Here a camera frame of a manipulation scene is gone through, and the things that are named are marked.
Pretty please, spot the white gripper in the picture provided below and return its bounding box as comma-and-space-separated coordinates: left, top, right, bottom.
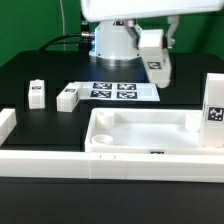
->
81, 0, 224, 49

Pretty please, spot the white desk tabletop tray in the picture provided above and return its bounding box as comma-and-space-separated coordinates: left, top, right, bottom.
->
85, 108, 224, 156

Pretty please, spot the white fiducial marker sheet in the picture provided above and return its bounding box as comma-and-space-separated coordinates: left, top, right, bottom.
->
77, 81, 160, 102

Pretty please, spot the white U-shaped obstacle fence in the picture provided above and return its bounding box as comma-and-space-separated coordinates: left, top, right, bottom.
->
0, 109, 224, 183

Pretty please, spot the black cable with connector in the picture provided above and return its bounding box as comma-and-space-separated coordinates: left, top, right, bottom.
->
39, 19, 98, 52

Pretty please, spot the thin white cable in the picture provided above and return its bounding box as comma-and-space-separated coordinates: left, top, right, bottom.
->
59, 0, 66, 52

